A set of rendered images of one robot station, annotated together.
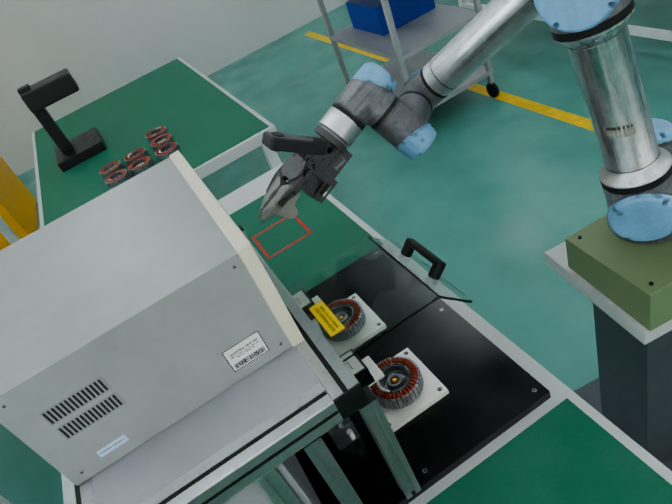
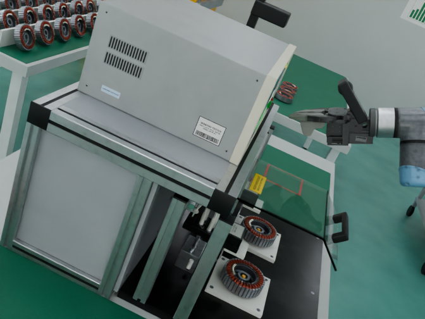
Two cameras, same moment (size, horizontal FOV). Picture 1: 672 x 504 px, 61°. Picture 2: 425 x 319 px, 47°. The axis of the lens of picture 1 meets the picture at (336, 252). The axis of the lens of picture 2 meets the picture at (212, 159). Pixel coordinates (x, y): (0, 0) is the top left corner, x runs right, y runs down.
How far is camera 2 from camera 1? 0.34 m
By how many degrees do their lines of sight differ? 19
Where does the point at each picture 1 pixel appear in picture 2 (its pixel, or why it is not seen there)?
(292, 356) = (223, 162)
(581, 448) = not seen: outside the picture
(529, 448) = not seen: outside the picture
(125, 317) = (190, 40)
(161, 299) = (212, 52)
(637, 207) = not seen: outside the picture
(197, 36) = (370, 89)
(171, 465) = (119, 125)
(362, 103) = (410, 121)
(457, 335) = (303, 309)
